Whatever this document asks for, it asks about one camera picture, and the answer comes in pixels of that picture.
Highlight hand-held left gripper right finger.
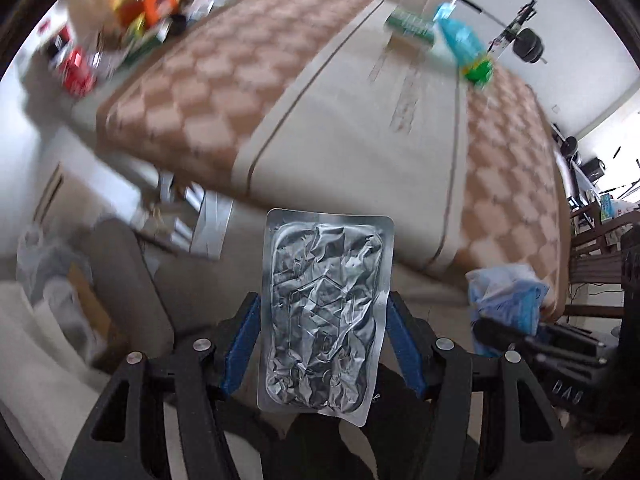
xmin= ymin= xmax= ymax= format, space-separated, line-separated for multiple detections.
xmin=386 ymin=290 xmax=586 ymax=480

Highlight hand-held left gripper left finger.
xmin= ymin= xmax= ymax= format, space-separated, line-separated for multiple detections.
xmin=60 ymin=290 xmax=263 ymax=480

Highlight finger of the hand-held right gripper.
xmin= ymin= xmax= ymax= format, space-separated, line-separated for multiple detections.
xmin=472 ymin=317 xmax=621 ymax=350
xmin=507 ymin=342 xmax=611 ymax=368

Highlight blue wrapper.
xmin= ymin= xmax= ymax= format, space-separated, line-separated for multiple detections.
xmin=465 ymin=262 xmax=550 ymax=356

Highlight silver blister pack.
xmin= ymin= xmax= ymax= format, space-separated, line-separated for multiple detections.
xmin=256 ymin=208 xmax=396 ymax=427

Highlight dark wooden chair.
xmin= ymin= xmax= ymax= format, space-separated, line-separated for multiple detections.
xmin=567 ymin=200 xmax=640 ymax=321

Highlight grey chair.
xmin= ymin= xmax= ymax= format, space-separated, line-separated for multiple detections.
xmin=90 ymin=220 xmax=173 ymax=351

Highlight white cardboard pieces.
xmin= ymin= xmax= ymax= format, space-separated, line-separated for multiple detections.
xmin=135 ymin=170 xmax=236 ymax=261

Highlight cardboard box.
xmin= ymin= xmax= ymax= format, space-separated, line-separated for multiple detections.
xmin=65 ymin=260 xmax=126 ymax=361

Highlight brown checked tablecloth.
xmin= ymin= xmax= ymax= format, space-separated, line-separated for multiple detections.
xmin=95 ymin=0 xmax=571 ymax=321

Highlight small barbell black plates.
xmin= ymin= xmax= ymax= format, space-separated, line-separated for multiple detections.
xmin=552 ymin=122 xmax=581 ymax=161

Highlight white cloth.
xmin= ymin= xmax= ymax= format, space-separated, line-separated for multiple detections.
xmin=0 ymin=280 xmax=116 ymax=411

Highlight clear plastic bag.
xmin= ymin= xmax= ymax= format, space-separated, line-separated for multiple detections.
xmin=15 ymin=230 xmax=96 ymax=361

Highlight barbell with black plates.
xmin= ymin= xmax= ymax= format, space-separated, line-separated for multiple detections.
xmin=457 ymin=0 xmax=548 ymax=66

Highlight teal green plastic bag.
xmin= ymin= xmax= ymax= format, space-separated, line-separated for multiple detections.
xmin=432 ymin=2 xmax=496 ymax=86

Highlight green medicine box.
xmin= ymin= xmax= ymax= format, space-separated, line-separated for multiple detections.
xmin=384 ymin=7 xmax=437 ymax=47

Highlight red drink can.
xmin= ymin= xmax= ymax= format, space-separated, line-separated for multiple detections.
xmin=60 ymin=47 xmax=98 ymax=96

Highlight small green box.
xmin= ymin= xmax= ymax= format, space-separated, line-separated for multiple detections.
xmin=125 ymin=17 xmax=171 ymax=53

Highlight orange box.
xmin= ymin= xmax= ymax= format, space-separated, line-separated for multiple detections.
xmin=117 ymin=0 xmax=178 ymax=26

